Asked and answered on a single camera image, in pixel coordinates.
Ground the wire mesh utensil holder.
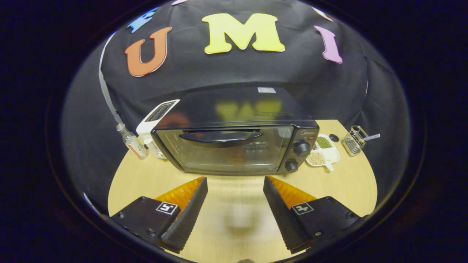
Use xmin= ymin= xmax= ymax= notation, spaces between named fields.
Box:
xmin=342 ymin=126 xmax=369 ymax=157

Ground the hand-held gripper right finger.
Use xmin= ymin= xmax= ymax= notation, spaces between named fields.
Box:
xmin=263 ymin=176 xmax=363 ymax=254

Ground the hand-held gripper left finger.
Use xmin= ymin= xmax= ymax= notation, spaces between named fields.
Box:
xmin=111 ymin=177 xmax=208 ymax=254

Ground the white divided dish with beans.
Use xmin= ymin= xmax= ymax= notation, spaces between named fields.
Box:
xmin=306 ymin=134 xmax=341 ymax=171

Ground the black toaster oven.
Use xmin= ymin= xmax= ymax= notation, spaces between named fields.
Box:
xmin=151 ymin=87 xmax=320 ymax=176

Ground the white pop-up toaster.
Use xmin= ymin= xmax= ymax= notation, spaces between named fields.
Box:
xmin=136 ymin=99 xmax=181 ymax=160

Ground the clear glass bottle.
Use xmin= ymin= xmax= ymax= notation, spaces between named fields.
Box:
xmin=116 ymin=123 xmax=148 ymax=160

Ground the black backdrop cloth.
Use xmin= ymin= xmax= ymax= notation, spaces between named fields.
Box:
xmin=60 ymin=0 xmax=412 ymax=216

